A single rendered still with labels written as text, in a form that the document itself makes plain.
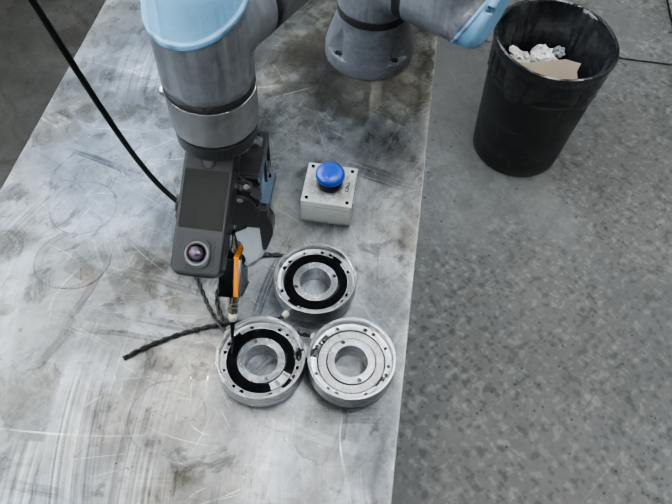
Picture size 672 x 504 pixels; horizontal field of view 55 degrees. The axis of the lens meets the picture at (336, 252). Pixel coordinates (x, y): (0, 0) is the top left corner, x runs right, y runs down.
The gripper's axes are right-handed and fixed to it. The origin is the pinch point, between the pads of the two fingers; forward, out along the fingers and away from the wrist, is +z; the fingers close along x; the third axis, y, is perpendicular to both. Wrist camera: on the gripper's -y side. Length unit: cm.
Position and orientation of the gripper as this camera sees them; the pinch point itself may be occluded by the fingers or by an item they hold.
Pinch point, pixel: (233, 262)
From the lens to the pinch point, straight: 72.2
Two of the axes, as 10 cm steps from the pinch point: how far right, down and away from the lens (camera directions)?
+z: -0.4, 5.4, 8.4
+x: -9.9, -1.0, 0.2
